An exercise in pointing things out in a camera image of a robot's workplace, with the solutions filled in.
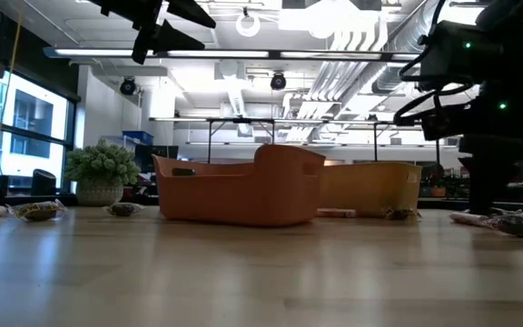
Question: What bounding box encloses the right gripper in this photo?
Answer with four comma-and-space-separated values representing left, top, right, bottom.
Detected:
420, 85, 523, 214

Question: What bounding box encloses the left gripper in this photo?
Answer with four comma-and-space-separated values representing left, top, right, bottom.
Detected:
89, 0, 217, 65

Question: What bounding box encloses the yellow plastic bin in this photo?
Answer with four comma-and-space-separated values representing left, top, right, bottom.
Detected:
320, 162, 424, 219

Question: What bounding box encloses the orange plastic bin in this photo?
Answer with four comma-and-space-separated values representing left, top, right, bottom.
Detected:
152, 144, 327, 228

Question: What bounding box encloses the black ceiling spotlight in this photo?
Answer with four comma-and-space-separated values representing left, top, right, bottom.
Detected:
119, 76, 138, 96
270, 71, 288, 91

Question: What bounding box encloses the overhead light bar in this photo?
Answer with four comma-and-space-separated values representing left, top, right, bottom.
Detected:
43, 45, 426, 64

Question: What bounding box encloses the blue storage box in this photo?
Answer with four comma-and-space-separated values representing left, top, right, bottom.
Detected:
122, 130, 154, 146

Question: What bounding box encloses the clear storage box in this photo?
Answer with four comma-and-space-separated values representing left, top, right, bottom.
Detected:
100, 134, 135, 149

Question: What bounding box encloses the green potted plant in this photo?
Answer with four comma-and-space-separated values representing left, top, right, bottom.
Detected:
64, 138, 142, 208

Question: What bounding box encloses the large window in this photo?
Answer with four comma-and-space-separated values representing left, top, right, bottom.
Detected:
0, 72, 79, 183

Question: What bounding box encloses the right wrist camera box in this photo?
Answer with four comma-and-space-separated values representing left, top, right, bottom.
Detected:
418, 20, 485, 87

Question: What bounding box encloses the silver ventilation duct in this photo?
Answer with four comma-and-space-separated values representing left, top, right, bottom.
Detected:
370, 0, 439, 94

